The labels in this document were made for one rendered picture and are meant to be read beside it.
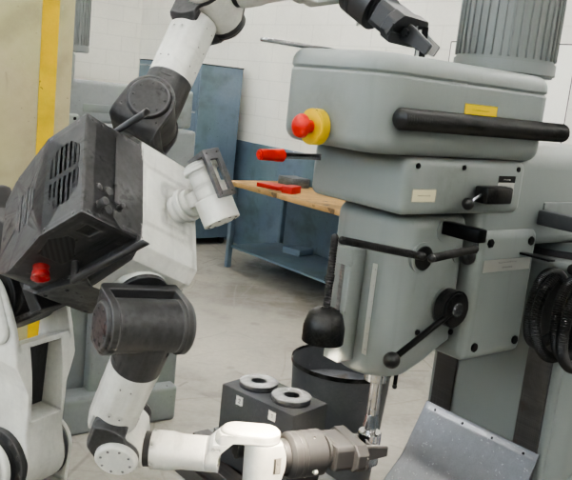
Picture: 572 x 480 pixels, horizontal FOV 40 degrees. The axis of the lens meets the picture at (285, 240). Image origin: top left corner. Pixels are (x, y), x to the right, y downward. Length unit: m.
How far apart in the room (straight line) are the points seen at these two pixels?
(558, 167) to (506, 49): 0.27
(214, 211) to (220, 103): 7.46
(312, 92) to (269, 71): 7.42
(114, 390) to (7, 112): 1.66
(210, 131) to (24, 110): 5.96
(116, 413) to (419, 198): 0.64
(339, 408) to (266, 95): 5.73
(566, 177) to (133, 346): 0.94
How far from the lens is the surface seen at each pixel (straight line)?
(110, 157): 1.35
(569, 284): 1.53
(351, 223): 1.44
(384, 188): 1.33
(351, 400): 3.48
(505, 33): 1.57
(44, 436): 1.72
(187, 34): 1.59
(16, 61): 2.88
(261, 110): 8.81
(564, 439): 1.82
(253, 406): 1.78
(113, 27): 11.13
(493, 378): 1.85
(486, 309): 1.55
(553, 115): 6.28
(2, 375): 1.68
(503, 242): 1.55
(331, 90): 1.30
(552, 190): 1.66
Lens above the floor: 1.81
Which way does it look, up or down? 11 degrees down
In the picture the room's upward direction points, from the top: 6 degrees clockwise
